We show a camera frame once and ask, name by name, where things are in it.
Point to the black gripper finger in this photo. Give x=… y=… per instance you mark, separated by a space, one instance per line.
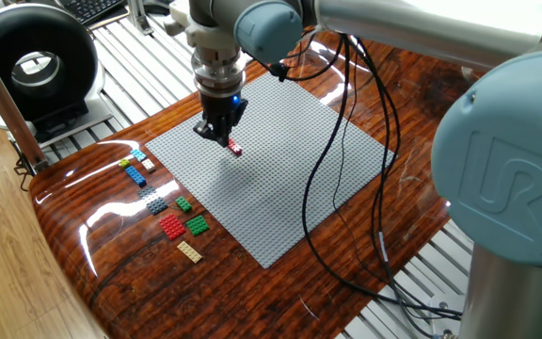
x=239 y=110
x=207 y=132

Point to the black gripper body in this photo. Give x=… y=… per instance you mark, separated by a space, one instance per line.
x=219 y=110

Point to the red long Lego brick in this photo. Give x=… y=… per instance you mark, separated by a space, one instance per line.
x=235 y=148

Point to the blue long Lego brick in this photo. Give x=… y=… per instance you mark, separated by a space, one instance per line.
x=135 y=175

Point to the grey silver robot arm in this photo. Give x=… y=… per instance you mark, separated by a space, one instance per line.
x=501 y=160

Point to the white small Lego brick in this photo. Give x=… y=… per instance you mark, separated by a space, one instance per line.
x=148 y=165

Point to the light blue small Lego brick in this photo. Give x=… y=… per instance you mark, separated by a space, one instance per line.
x=138 y=154

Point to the grey Lego baseplate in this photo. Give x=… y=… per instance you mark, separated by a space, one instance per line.
x=271 y=188

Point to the dark grey Lego plate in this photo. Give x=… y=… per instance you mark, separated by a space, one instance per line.
x=153 y=200

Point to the lime green small Lego brick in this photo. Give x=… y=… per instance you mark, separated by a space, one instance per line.
x=124 y=163

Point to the green square Lego plate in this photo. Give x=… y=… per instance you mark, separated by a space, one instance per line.
x=197 y=225

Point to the red Lego plate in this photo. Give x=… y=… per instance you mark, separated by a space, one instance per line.
x=172 y=226

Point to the tan Lego plate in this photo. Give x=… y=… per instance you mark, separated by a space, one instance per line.
x=189 y=252

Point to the black computer mouse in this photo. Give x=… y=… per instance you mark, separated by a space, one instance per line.
x=155 y=6

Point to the black keyboard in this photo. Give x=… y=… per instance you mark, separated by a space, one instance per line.
x=92 y=9

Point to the glossy wood-grain table mat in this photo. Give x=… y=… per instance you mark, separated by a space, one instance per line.
x=252 y=301

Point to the brown wooden pole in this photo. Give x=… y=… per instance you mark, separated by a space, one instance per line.
x=3 y=103

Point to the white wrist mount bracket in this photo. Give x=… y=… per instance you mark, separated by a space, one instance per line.
x=205 y=37

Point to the aluminium bracket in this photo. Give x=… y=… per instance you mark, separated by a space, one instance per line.
x=139 y=19

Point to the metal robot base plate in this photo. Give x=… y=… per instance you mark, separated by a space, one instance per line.
x=442 y=329

